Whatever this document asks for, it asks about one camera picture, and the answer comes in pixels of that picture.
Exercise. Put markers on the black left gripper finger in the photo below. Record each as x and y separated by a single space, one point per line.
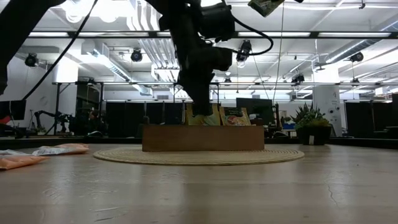
202 102

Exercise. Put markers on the white orange tea bag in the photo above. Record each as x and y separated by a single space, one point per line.
59 150
9 152
18 161

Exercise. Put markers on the background black robot arm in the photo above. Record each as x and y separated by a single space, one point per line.
56 118

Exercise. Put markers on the wooden compartment tea box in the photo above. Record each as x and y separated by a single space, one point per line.
202 138

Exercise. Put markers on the white LED light strip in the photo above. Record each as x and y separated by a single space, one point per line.
112 34
354 34
163 34
273 34
49 34

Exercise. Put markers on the black ceiling spotlight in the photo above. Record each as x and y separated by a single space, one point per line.
356 57
136 55
243 51
31 60

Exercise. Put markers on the round woven straw placemat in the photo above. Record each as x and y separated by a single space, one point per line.
199 158

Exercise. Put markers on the black computer monitor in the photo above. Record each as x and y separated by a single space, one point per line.
258 105
12 110

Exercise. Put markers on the black partition panel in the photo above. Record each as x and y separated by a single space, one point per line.
124 118

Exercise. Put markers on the potted succulent plant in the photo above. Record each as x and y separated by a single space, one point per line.
312 135

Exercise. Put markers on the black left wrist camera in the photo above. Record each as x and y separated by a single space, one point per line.
217 21

